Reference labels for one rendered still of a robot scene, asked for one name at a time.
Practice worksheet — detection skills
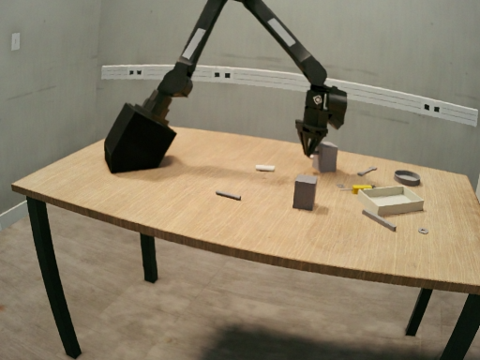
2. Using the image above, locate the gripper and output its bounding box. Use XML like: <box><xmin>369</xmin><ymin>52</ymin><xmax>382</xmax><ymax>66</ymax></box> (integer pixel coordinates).
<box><xmin>295</xmin><ymin>105</ymin><xmax>328</xmax><ymax>157</ymax></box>

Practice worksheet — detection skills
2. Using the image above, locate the beige open shallow tray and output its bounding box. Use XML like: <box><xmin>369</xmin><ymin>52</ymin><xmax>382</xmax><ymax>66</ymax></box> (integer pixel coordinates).
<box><xmin>359</xmin><ymin>186</ymin><xmax>424</xmax><ymax>217</ymax></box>

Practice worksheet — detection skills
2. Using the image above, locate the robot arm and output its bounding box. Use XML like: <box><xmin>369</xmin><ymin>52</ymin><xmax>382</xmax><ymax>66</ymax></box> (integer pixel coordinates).
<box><xmin>133</xmin><ymin>0</ymin><xmax>347</xmax><ymax>130</ymax></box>

